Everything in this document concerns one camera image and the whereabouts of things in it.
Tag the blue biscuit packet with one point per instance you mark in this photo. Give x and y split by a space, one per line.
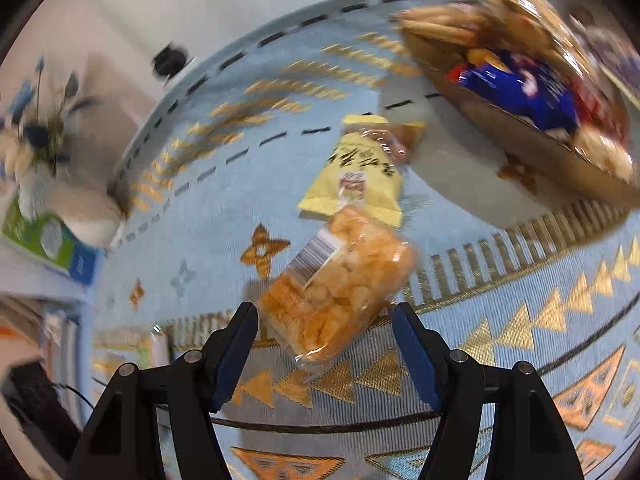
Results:
515 90

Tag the red white fried snack bag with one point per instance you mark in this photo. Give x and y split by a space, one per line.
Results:
602 150

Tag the green cover book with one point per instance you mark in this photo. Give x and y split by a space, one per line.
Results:
50 245

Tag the white ceramic vase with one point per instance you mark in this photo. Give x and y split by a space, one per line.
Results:
75 205

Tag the dark object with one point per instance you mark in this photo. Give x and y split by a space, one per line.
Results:
35 410

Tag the brown ribbed glass bowl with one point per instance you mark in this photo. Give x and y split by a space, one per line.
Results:
500 130

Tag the clear pack of sliced bread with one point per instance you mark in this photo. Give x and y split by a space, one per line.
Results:
530 20

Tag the clear pack of bread sticks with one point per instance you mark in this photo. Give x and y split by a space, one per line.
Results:
445 25

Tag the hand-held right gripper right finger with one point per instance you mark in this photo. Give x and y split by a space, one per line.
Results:
415 360

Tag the yellow snack packet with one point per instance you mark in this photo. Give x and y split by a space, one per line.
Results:
355 175

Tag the pale flat packet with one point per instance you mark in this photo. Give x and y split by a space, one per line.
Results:
130 355

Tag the clear pack of orange crackers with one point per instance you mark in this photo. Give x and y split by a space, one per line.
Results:
335 285

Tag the small brown cake packet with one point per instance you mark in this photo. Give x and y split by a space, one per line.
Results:
400 140

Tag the purple snack packet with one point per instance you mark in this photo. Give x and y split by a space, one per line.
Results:
615 57

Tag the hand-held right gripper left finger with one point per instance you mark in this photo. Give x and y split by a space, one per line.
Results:
232 360

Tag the stack of books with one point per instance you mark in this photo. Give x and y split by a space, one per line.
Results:
55 325

